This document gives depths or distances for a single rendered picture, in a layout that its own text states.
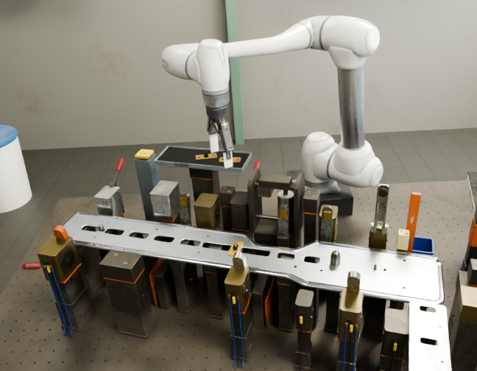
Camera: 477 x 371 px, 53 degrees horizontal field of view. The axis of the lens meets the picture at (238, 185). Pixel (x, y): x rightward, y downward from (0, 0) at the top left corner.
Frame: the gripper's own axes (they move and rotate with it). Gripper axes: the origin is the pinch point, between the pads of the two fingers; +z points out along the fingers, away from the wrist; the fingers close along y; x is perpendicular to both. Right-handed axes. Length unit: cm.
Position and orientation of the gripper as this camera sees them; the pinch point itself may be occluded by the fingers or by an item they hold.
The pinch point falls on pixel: (221, 156)
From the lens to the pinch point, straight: 175.3
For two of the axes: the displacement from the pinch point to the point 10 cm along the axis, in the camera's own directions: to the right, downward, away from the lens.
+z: 0.6, 8.5, 5.2
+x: 9.2, -2.5, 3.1
